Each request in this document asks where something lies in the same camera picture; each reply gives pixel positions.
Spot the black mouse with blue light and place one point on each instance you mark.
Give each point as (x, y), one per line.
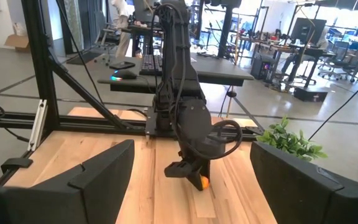
(124, 74)

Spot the black computer tower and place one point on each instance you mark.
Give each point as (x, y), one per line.
(261, 67)

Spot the black keyboard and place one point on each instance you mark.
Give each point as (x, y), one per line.
(151, 63)

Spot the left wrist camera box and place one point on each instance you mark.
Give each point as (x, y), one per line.
(179, 169)

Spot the black smartphone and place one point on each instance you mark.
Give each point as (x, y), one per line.
(122, 65)

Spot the black table clamp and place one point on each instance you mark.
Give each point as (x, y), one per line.
(15, 165)

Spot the black aluminium rig frame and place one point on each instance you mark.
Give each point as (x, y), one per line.
(42, 62)

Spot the round red orange peach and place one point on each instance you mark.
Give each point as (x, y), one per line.
(205, 183)

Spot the brown cardboard box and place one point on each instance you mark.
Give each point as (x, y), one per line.
(17, 42)

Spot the silver frame bracket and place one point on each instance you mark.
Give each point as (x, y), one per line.
(37, 124)

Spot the dark grey desk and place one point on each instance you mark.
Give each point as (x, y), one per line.
(216, 70)

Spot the green plant in white pot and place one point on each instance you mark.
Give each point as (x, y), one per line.
(291, 143)

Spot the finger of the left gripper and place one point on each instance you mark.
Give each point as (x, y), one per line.
(196, 180)
(207, 168)

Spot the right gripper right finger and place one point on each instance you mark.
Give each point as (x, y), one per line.
(291, 186)

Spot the person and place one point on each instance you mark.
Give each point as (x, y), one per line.
(121, 25)

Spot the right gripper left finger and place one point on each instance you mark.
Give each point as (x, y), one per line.
(104, 180)

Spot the black office monitor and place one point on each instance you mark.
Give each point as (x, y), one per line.
(308, 31)

